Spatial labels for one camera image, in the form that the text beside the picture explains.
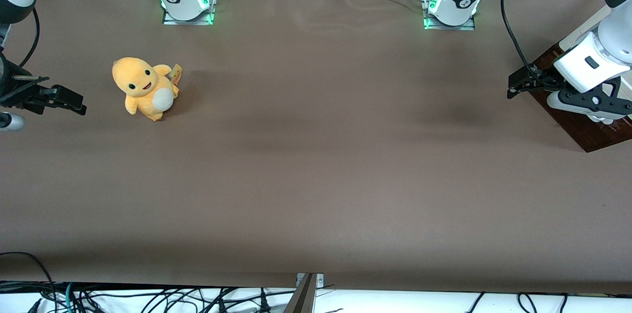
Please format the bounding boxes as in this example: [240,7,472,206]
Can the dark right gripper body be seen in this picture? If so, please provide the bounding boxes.
[0,51,39,109]

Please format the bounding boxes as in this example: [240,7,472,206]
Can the beige wooden drawer cabinet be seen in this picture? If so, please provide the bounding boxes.
[536,4,632,131]

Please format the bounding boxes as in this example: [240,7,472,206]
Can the orange plush dinosaur toy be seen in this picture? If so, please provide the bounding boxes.
[112,57,183,122]

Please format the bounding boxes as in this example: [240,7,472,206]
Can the brown table cover mat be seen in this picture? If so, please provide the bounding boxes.
[0,0,632,295]

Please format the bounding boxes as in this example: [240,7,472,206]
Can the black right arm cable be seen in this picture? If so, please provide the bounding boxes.
[19,7,40,69]

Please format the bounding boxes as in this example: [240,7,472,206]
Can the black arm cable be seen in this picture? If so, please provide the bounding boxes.
[500,0,544,86]
[19,7,40,69]

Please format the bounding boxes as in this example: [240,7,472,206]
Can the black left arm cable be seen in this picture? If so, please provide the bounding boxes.
[500,0,544,86]

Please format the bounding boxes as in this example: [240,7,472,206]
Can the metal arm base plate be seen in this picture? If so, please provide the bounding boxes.
[423,14,476,31]
[162,7,216,26]

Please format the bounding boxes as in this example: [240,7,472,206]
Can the black looping cable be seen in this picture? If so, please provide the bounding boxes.
[0,252,59,313]

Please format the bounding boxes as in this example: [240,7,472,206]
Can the tangled black cables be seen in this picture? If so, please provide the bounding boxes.
[74,286,297,313]

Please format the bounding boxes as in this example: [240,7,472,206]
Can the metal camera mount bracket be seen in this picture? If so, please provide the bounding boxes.
[284,273,325,313]

